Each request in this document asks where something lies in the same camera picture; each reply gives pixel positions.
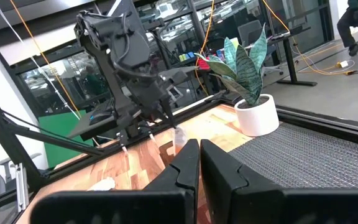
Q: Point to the black computer mouse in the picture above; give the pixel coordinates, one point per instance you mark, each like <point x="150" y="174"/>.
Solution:
<point x="100" y="118"/>

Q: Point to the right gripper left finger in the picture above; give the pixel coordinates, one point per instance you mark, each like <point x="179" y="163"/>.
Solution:
<point x="154" y="205"/>

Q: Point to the black standing desk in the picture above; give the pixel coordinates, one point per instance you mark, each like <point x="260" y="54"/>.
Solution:
<point x="289" y="59"/>

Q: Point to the red plastic bin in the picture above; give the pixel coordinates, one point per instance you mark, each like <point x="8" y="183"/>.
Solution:
<point x="203" y="63"/>

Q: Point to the white orange Tazo tea bag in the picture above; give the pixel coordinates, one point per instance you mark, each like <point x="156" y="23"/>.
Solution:
<point x="180" y="140"/>

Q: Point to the person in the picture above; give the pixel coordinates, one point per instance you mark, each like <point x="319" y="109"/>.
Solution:
<point x="350" y="25"/>

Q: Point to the white plant pot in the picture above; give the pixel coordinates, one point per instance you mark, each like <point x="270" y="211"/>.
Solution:
<point x="256" y="119"/>

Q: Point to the green board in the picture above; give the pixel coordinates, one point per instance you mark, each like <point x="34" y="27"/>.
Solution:
<point x="57" y="140"/>

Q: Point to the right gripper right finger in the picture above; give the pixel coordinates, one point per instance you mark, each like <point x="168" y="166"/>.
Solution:
<point x="259" y="205"/>

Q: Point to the silver metal bracket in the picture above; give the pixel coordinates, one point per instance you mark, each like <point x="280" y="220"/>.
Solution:
<point x="22" y="186"/>

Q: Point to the brown vanilla cinnamon tea bag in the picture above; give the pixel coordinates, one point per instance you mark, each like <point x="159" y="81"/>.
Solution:
<point x="102" y="184"/>

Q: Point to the green snake plant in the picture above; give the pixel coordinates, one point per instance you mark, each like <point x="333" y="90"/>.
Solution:
<point x="244" y="71"/>

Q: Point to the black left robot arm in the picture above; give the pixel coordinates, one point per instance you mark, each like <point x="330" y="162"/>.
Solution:
<point x="113" y="40"/>

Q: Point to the dark grey desk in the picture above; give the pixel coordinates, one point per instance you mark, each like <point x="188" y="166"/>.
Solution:
<point x="79" y="129"/>

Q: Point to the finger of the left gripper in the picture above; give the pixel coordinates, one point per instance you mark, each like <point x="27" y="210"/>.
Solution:
<point x="171" y="112"/>
<point x="167" y="112"/>

